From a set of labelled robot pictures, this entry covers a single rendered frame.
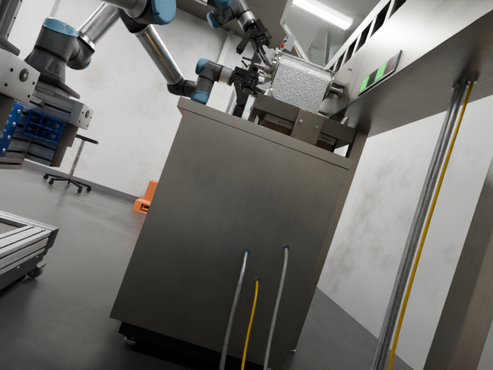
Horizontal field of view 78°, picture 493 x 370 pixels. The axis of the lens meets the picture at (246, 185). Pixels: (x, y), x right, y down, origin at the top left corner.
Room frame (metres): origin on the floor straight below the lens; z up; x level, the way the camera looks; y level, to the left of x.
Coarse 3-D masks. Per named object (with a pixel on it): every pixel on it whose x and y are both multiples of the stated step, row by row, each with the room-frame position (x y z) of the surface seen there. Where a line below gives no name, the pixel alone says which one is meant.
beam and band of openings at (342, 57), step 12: (384, 0) 1.25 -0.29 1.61; (396, 0) 1.14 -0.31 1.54; (408, 0) 1.00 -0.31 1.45; (372, 12) 1.37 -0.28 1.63; (384, 12) 1.27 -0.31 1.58; (372, 24) 1.32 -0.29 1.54; (360, 36) 1.45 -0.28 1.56; (372, 36) 1.25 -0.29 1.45; (348, 48) 1.60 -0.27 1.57; (360, 48) 1.36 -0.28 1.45; (336, 60) 1.78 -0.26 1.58; (348, 60) 1.49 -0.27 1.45; (336, 72) 1.75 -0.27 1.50
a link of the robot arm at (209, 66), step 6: (198, 60) 1.29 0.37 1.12; (204, 60) 1.29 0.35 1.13; (210, 60) 1.30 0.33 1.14; (198, 66) 1.28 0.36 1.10; (204, 66) 1.28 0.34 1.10; (210, 66) 1.28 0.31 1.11; (216, 66) 1.29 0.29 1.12; (222, 66) 1.29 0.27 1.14; (198, 72) 1.30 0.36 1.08; (204, 72) 1.28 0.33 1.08; (210, 72) 1.29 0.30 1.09; (216, 72) 1.29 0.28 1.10; (210, 78) 1.29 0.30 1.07; (216, 78) 1.30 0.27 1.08
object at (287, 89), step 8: (280, 80) 1.34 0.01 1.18; (288, 80) 1.34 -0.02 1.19; (280, 88) 1.34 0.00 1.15; (288, 88) 1.34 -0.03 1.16; (296, 88) 1.34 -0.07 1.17; (304, 88) 1.35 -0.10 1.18; (312, 88) 1.35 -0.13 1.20; (280, 96) 1.34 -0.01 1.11; (288, 96) 1.34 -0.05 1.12; (296, 96) 1.34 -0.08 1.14; (304, 96) 1.35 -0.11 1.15; (312, 96) 1.35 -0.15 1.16; (320, 96) 1.35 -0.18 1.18; (296, 104) 1.34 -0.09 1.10; (304, 104) 1.35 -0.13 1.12; (312, 104) 1.35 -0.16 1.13; (320, 104) 1.35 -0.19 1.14
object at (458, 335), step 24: (360, 144) 1.50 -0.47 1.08; (336, 216) 1.50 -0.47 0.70; (480, 216) 0.64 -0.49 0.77; (480, 240) 0.62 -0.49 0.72; (480, 264) 0.61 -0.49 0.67; (312, 288) 1.50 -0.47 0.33; (456, 288) 0.64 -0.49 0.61; (480, 288) 0.60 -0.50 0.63; (456, 312) 0.62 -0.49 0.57; (480, 312) 0.60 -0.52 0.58; (456, 336) 0.61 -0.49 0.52; (480, 336) 0.61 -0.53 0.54; (432, 360) 0.64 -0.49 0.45; (456, 360) 0.60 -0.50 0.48
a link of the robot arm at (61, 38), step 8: (48, 24) 1.13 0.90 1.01; (56, 24) 1.14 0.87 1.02; (64, 24) 1.15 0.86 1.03; (40, 32) 1.14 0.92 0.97; (48, 32) 1.13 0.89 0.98; (56, 32) 1.14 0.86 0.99; (64, 32) 1.15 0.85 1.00; (72, 32) 1.18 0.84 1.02; (40, 40) 1.13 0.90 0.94; (48, 40) 1.13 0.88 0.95; (56, 40) 1.14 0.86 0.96; (64, 40) 1.16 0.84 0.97; (72, 40) 1.19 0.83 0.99; (48, 48) 1.14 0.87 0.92; (56, 48) 1.15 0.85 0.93; (64, 48) 1.17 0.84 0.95; (72, 48) 1.21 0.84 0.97; (80, 48) 1.27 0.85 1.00; (64, 56) 1.18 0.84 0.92; (72, 56) 1.25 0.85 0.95
